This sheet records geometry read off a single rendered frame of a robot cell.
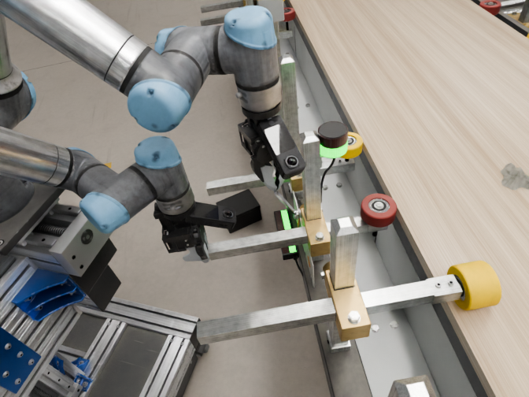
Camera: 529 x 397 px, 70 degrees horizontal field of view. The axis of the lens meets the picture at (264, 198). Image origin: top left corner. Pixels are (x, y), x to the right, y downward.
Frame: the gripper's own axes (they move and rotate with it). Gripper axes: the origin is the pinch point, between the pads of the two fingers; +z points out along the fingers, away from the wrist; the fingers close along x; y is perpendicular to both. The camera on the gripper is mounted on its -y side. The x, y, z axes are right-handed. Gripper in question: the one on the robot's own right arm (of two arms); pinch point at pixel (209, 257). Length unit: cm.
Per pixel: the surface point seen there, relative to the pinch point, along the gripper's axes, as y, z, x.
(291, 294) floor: -21, 83, -33
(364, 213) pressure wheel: -37.9, -7.7, 1.4
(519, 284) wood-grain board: -60, -8, 25
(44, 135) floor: 143, 83, -207
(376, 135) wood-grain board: -50, -8, -26
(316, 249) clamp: -25.8, -2.4, 5.0
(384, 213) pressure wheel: -41.9, -8.2, 2.8
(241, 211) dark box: -4, 70, -79
